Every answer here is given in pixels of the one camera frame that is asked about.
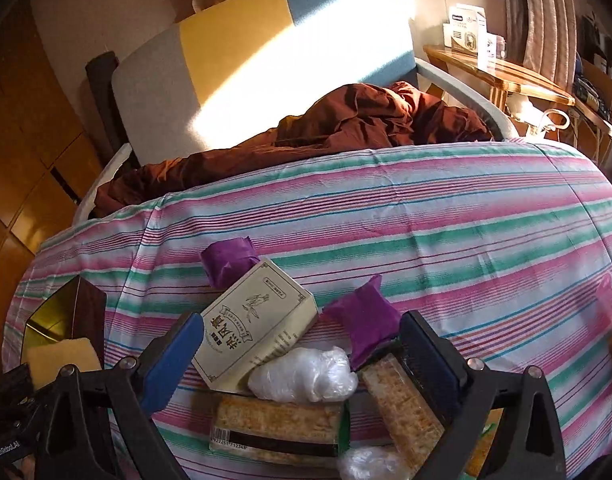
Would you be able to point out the grey yellow blue headboard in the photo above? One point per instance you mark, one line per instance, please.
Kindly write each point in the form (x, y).
(225, 75)

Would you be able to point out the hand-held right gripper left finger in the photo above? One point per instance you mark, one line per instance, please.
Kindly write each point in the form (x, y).
(171, 360)

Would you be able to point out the purple foil packet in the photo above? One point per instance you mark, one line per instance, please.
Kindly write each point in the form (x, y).
(363, 317)
(228, 262)

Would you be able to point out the white bed side rail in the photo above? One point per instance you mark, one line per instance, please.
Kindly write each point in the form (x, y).
(103, 177)

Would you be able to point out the gold metal tin box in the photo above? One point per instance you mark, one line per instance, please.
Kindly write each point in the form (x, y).
(60, 310)

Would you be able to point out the wooden wardrobe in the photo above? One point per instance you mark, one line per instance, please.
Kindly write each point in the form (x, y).
(30, 150)

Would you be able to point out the yellow sponge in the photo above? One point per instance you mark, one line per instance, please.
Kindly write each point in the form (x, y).
(63, 357)

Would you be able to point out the cluttered storage shelf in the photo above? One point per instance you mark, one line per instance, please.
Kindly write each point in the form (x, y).
(598, 85)

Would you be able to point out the striped bed sheet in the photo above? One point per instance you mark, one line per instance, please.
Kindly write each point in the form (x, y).
(436, 220)

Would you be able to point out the clear plastic bag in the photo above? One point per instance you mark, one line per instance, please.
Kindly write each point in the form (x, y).
(301, 372)

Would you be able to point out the small white box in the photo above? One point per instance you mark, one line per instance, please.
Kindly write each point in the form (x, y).
(496, 50)

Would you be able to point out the wooden side table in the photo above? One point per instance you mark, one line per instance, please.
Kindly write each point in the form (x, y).
(506, 77)

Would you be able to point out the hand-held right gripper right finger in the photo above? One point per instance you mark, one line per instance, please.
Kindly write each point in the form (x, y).
(428, 362)

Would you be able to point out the white product box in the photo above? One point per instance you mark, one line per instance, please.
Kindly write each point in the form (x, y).
(465, 30)

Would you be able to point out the crumpled white plastic wrap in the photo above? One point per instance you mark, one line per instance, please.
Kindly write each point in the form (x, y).
(371, 462)

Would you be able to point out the brown blanket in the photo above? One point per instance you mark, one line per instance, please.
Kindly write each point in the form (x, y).
(346, 120)

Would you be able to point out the cream printed cardboard box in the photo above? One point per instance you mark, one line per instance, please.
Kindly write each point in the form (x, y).
(258, 317)

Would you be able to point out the beige striped curtain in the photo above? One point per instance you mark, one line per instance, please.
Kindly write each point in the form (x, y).
(543, 20)

